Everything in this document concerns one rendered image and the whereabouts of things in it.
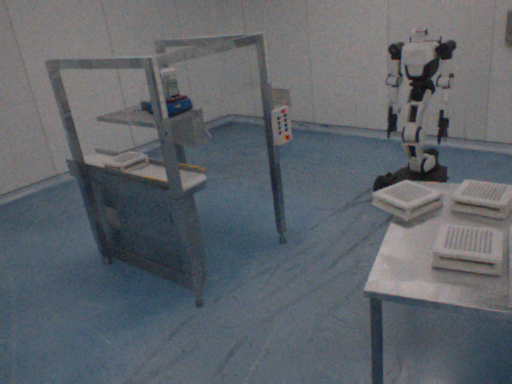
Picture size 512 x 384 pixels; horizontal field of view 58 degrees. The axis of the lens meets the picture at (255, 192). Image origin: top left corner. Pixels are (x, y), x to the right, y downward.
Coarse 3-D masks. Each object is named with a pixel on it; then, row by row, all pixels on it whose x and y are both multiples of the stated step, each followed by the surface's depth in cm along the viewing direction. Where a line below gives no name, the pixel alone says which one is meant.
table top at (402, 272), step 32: (448, 192) 244; (416, 224) 216; (448, 224) 213; (480, 224) 209; (384, 256) 194; (416, 256) 191; (384, 288) 174; (416, 288) 172; (448, 288) 169; (480, 288) 167
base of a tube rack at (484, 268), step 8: (440, 256) 185; (432, 264) 183; (440, 264) 181; (448, 264) 180; (456, 264) 178; (464, 264) 178; (472, 264) 177; (480, 264) 176; (488, 264) 176; (480, 272) 175; (488, 272) 174; (496, 272) 172
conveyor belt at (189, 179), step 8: (88, 160) 369; (96, 160) 367; (144, 168) 334; (152, 168) 331; (160, 168) 329; (152, 176) 315; (160, 176) 313; (184, 176) 308; (192, 176) 306; (200, 176) 305; (184, 184) 295; (192, 184) 298
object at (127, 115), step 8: (112, 112) 311; (120, 112) 308; (128, 112) 305; (136, 112) 302; (144, 112) 299; (184, 112) 284; (192, 112) 286; (200, 112) 291; (104, 120) 299; (112, 120) 293; (120, 120) 287; (128, 120) 282; (136, 120) 279; (144, 120) 277; (152, 120) 274; (176, 120) 277
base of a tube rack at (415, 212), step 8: (432, 200) 231; (384, 208) 232; (392, 208) 229; (400, 208) 227; (416, 208) 225; (424, 208) 224; (432, 208) 227; (400, 216) 224; (408, 216) 220; (416, 216) 222
